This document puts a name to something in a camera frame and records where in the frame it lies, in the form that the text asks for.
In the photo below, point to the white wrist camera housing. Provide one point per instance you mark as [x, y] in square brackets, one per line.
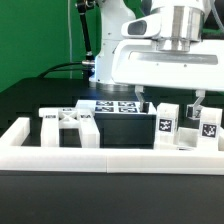
[145, 27]

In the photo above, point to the white chair back part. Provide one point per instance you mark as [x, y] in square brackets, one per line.
[55, 119]

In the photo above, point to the white chair seat part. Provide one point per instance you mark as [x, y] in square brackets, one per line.
[189, 139]

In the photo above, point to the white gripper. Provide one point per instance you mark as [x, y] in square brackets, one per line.
[137, 62]

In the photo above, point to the black pole with clamp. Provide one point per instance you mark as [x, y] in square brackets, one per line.
[82, 7]

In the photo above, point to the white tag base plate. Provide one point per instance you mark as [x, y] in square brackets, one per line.
[110, 107]

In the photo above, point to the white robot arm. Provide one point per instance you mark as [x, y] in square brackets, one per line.
[163, 48]

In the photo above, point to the white U-shaped frame fence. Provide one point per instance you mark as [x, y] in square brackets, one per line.
[14, 155]

